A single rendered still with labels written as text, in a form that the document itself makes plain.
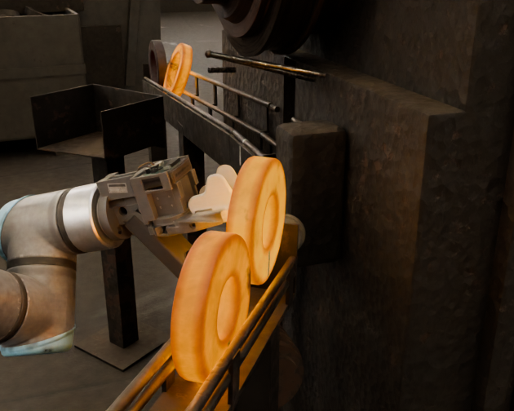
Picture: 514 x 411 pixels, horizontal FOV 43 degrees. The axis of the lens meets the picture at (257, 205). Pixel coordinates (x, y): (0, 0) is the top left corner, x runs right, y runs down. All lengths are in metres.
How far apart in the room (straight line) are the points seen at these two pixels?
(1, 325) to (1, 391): 1.04
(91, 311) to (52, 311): 1.26
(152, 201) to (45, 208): 0.16
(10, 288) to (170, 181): 0.23
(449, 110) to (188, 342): 0.47
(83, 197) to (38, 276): 0.12
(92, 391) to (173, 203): 1.05
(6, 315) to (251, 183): 0.33
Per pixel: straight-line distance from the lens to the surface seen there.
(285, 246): 0.90
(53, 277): 0.89
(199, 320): 0.61
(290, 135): 1.03
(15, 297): 0.83
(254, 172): 0.75
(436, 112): 0.88
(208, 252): 0.63
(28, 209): 0.91
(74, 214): 0.86
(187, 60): 2.06
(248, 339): 0.72
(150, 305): 2.12
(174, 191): 0.80
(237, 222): 0.73
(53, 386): 1.84
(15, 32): 3.56
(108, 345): 1.94
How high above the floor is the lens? 1.08
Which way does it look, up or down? 22 degrees down
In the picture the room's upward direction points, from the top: straight up
